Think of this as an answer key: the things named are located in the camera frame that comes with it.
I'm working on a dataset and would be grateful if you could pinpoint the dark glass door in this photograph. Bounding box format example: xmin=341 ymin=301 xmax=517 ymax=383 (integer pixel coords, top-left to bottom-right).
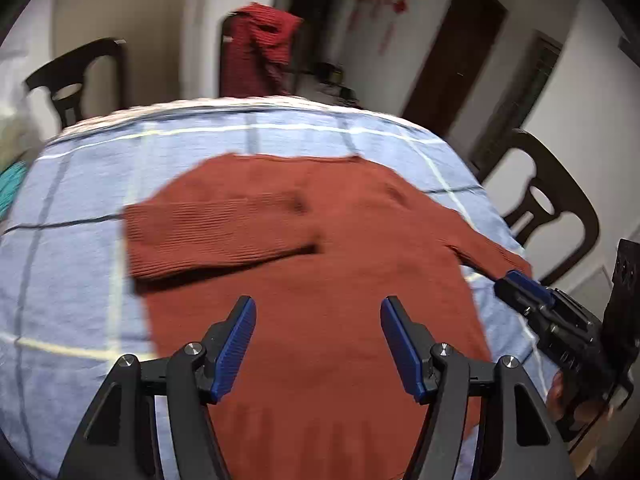
xmin=289 ymin=0 xmax=362 ymax=97

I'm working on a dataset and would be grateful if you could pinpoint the dark framed window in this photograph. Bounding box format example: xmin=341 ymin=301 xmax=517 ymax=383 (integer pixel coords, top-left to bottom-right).
xmin=472 ymin=30 xmax=563 ymax=176

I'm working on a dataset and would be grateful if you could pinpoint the yellow bottle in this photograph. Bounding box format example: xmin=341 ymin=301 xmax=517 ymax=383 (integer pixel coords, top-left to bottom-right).
xmin=315 ymin=62 xmax=347 ymax=87

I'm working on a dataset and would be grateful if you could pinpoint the blue plaid tablecloth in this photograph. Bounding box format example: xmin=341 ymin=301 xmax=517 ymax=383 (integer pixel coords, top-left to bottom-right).
xmin=0 ymin=96 xmax=561 ymax=480

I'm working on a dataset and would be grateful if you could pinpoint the person's right hand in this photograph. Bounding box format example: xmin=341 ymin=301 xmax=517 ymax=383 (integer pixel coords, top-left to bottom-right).
xmin=546 ymin=372 xmax=619 ymax=465

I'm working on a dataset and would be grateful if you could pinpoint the red plaid garment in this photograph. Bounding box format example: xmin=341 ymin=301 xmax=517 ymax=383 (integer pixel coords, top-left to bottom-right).
xmin=222 ymin=3 xmax=304 ymax=97

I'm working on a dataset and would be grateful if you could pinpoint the rust red knit sweater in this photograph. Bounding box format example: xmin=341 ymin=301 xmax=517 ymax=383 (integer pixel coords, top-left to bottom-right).
xmin=122 ymin=154 xmax=533 ymax=480

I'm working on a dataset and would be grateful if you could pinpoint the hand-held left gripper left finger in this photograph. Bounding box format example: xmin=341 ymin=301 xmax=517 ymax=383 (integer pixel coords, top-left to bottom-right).
xmin=57 ymin=295 xmax=258 ymax=480

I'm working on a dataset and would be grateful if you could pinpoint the brown wooden door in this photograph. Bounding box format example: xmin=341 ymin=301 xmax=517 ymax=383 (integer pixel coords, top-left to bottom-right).
xmin=402 ymin=0 xmax=508 ymax=133

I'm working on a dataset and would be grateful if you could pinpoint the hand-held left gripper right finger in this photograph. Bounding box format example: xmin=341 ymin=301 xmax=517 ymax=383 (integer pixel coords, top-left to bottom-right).
xmin=380 ymin=296 xmax=578 ymax=480

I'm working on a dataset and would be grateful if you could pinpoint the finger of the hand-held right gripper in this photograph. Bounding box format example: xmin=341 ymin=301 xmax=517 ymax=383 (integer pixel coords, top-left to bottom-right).
xmin=494 ymin=270 xmax=557 ymax=319

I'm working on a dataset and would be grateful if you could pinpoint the teal cloth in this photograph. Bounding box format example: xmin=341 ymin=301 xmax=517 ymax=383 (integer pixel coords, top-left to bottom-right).
xmin=0 ymin=160 xmax=29 ymax=217

